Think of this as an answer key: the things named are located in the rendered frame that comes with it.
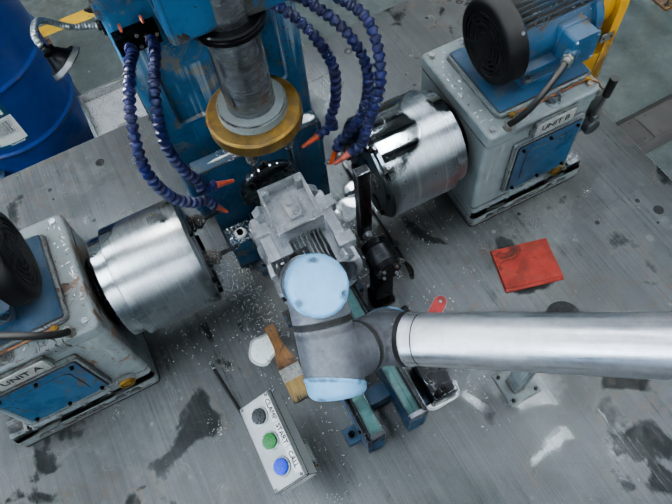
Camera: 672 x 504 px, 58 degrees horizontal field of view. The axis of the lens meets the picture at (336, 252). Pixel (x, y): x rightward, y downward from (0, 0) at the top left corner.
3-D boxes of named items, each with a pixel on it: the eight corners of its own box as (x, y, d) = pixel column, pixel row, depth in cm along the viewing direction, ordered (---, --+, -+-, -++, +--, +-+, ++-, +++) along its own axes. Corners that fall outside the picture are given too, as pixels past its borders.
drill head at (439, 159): (316, 176, 155) (305, 111, 133) (454, 113, 161) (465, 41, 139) (362, 252, 144) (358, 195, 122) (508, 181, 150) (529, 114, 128)
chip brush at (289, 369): (259, 330, 149) (259, 329, 148) (278, 321, 150) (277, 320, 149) (294, 405, 140) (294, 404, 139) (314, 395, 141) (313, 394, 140)
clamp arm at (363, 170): (355, 232, 138) (350, 167, 115) (367, 227, 138) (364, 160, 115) (363, 244, 136) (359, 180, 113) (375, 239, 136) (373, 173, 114)
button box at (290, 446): (252, 410, 120) (237, 409, 115) (280, 390, 118) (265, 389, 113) (288, 492, 112) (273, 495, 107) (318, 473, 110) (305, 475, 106)
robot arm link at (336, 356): (388, 383, 94) (371, 305, 94) (345, 409, 85) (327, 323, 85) (340, 384, 100) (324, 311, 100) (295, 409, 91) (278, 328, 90)
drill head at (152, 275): (67, 290, 145) (11, 240, 123) (209, 225, 151) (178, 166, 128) (96, 381, 134) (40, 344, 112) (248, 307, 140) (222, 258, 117)
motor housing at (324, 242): (256, 249, 146) (240, 207, 129) (327, 217, 149) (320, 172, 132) (290, 318, 137) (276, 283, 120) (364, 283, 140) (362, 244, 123)
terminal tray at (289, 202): (261, 208, 133) (255, 190, 127) (305, 189, 135) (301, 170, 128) (282, 251, 128) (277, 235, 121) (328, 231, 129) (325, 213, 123)
